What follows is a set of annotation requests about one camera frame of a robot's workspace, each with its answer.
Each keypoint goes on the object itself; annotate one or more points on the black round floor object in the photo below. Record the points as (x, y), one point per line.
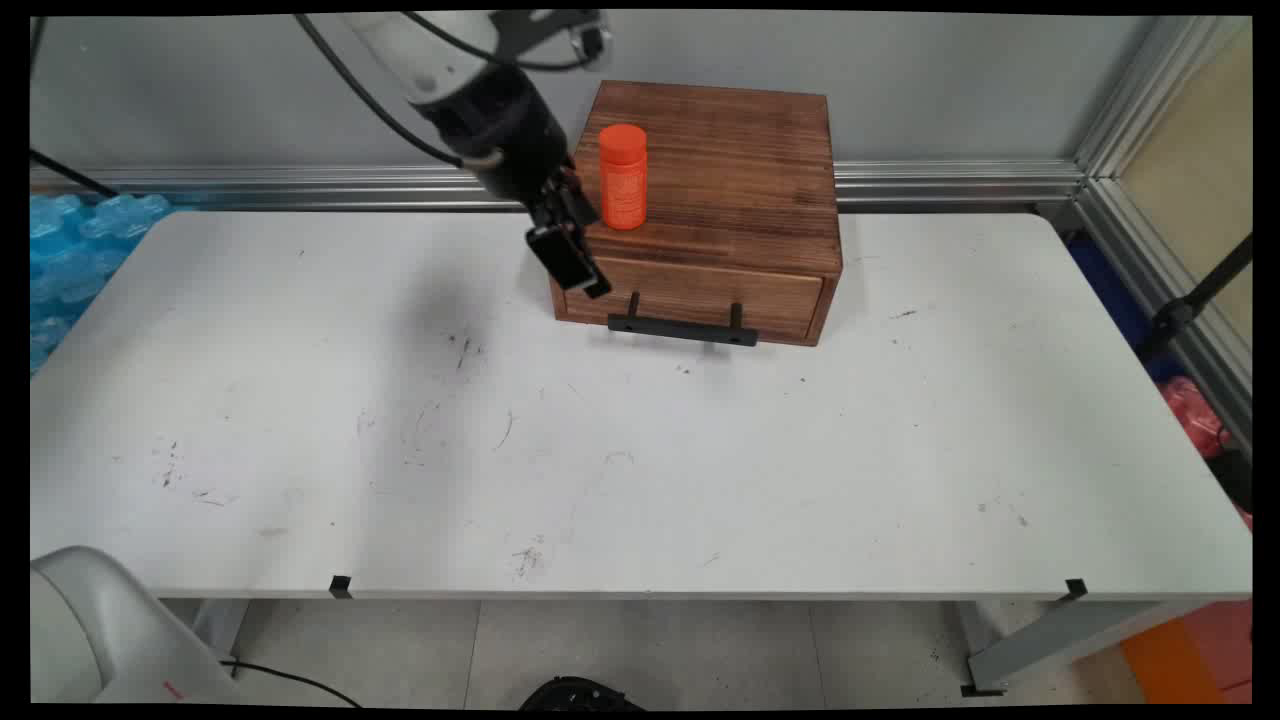
(580, 695)

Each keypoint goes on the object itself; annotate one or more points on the horizontal aluminium frame rail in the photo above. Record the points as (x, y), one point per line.
(950, 183)

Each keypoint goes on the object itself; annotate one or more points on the orange box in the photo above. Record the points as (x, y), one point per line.
(1185, 655)

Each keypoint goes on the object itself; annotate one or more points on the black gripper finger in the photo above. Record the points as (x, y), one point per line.
(570, 262)
(577, 198)

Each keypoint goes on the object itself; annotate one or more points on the orange plastic bottle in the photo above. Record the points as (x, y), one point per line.
(623, 180)

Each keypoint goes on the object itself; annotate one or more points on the aluminium frame post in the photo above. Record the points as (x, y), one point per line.
(1150, 90)

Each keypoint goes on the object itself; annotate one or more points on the grey metal table leg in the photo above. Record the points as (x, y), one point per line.
(1060, 640)
(220, 625)

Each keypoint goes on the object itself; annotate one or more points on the slanted aluminium frame rail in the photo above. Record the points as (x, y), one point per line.
(1165, 290)

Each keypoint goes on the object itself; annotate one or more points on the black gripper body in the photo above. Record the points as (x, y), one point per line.
(505, 135)

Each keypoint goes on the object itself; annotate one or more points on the blue bin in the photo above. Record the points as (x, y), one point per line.
(1110, 290)

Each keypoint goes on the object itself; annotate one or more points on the black table edge clip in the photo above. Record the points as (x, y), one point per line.
(1075, 589)
(341, 587)

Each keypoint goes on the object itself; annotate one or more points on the blue bubble wrap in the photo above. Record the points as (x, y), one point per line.
(75, 250)

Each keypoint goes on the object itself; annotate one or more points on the black stand pole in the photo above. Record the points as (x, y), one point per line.
(1195, 298)

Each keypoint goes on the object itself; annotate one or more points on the pink plastic bag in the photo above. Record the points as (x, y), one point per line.
(1195, 415)

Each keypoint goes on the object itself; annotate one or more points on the dark wooden drawer cabinet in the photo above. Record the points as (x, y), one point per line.
(740, 170)

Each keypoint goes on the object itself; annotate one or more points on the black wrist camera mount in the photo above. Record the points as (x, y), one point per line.
(560, 28)

